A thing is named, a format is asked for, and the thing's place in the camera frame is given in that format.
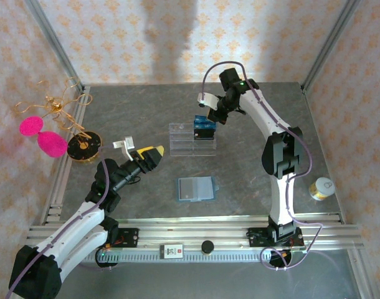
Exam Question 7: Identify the black credit card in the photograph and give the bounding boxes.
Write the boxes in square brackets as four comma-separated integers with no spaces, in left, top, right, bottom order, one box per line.
[193,129,216,140]

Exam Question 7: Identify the clear acrylic tiered card stand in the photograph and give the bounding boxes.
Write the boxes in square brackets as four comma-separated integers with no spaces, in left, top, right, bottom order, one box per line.
[169,122,218,158]

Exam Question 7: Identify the pink fuzzy oval pad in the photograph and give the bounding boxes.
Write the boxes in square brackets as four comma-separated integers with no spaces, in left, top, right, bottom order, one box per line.
[37,131,69,159]

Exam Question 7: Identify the white number tag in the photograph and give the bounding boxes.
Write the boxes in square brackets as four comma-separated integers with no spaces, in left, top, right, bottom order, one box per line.
[160,244,185,260]

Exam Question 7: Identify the pink fuzzy round pad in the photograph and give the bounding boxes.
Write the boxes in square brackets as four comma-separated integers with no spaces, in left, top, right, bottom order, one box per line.
[19,115,44,138]

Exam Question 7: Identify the gold tin can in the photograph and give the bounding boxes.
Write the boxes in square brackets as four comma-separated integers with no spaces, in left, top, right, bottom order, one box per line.
[308,176,335,202]

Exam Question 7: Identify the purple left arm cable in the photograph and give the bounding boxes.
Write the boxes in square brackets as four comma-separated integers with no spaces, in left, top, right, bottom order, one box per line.
[4,143,118,299]

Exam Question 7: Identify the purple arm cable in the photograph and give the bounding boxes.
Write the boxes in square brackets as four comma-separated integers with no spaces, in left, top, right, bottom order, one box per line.
[4,143,118,299]
[202,60,323,271]

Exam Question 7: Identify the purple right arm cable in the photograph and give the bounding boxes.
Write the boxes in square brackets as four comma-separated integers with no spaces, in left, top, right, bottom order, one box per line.
[202,60,323,271]

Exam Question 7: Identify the gold wire jewelry stand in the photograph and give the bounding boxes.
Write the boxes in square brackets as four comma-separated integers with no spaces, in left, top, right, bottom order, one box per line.
[15,77,103,164]

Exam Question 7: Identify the aluminium side rail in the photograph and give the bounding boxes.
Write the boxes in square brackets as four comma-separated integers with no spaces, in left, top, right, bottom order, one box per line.
[40,85,91,225]

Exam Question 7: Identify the aluminium double rail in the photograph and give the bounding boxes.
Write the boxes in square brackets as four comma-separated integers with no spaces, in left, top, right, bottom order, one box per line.
[26,214,365,250]

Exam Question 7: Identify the aluminium corner post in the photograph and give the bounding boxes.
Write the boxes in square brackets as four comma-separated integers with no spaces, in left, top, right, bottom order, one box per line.
[302,0,362,92]
[24,0,85,92]

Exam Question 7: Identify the grey slotted cable duct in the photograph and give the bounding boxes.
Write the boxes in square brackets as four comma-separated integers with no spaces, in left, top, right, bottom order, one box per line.
[83,250,292,264]

